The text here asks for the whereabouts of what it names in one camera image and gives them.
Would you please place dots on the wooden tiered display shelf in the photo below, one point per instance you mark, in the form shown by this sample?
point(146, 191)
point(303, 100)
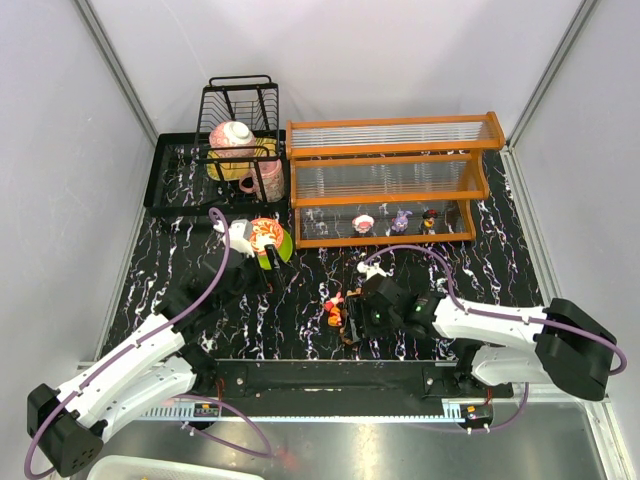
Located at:
point(343, 169)

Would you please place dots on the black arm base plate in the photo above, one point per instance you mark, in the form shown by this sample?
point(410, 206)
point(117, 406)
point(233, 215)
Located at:
point(242, 378)

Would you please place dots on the orange patterned white bowl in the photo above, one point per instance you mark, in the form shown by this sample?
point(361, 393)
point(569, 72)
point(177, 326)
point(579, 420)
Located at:
point(265, 231)

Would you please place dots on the lime green plate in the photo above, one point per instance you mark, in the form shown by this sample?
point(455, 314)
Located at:
point(285, 252)

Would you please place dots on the pink floral mug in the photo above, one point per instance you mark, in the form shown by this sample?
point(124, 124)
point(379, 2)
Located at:
point(266, 180)

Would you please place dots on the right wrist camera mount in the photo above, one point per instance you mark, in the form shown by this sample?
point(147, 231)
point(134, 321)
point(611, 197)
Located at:
point(370, 270)

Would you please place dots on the yellow bear toy figure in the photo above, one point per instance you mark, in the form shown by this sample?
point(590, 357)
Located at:
point(335, 318)

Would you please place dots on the purple bunny toy figure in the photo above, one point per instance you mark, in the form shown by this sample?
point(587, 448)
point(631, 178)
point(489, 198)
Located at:
point(400, 222)

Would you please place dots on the black drain tray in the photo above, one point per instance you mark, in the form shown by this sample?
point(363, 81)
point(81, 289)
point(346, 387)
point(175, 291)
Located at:
point(179, 184)

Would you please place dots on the Snow White toy figure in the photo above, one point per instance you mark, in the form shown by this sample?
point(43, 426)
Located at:
point(428, 222)

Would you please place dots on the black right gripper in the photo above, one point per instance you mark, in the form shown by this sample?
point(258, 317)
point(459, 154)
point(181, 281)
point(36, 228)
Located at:
point(354, 320)

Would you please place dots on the pink piglet toy figure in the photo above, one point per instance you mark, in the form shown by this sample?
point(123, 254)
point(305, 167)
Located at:
point(334, 302)

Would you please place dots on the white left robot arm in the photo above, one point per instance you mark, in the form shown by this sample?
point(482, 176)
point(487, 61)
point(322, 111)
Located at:
point(159, 360)

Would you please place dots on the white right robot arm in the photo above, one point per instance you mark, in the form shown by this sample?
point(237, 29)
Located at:
point(558, 344)

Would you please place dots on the pink white lamb toy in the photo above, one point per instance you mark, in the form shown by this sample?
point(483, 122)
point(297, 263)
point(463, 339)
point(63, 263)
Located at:
point(363, 224)

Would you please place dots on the pink floral bowl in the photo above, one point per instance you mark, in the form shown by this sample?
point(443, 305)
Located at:
point(230, 136)

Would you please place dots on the yellow plate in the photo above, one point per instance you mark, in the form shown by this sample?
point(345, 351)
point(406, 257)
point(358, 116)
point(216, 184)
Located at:
point(235, 170)

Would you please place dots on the white plastic bin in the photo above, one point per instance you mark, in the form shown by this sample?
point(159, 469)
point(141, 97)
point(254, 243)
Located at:
point(116, 467)

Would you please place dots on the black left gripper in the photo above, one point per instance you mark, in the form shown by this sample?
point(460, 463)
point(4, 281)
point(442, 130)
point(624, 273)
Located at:
point(265, 270)

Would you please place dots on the black wire dish rack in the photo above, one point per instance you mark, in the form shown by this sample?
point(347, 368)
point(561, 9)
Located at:
point(250, 99)

